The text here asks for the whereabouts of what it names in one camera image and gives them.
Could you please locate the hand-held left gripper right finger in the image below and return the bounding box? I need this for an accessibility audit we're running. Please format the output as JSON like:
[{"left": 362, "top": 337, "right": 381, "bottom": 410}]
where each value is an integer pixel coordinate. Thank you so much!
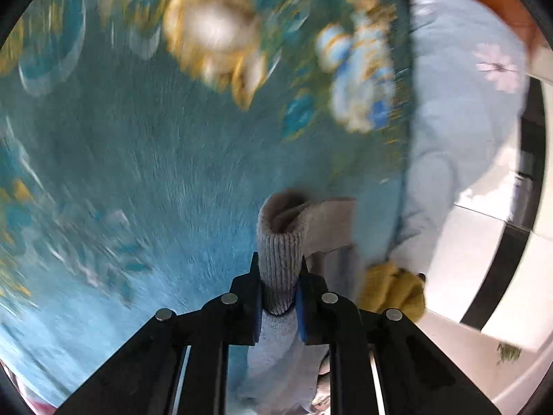
[{"left": 296, "top": 254, "right": 502, "bottom": 415}]

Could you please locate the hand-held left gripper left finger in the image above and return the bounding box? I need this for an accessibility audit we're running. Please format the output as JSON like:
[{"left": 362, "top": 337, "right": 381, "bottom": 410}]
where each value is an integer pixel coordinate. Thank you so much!
[{"left": 55, "top": 251, "right": 263, "bottom": 415}]

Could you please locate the grey ribbed knit garment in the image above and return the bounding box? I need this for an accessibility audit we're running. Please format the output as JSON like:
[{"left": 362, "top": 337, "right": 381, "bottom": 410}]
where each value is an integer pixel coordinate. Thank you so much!
[{"left": 235, "top": 189, "right": 368, "bottom": 415}]

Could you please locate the mustard yellow cloth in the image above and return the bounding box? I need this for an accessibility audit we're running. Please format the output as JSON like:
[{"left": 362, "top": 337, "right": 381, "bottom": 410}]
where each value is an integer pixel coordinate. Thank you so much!
[{"left": 358, "top": 263, "right": 428, "bottom": 323}]

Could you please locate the teal floral blanket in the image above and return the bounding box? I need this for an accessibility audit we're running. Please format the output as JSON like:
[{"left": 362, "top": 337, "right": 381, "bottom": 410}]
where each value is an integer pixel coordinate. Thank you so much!
[{"left": 0, "top": 0, "right": 418, "bottom": 409}]

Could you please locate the light blue flower-print cloth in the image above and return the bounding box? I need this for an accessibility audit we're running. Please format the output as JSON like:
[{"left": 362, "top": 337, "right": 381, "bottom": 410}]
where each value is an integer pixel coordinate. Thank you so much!
[{"left": 391, "top": 0, "right": 530, "bottom": 264}]

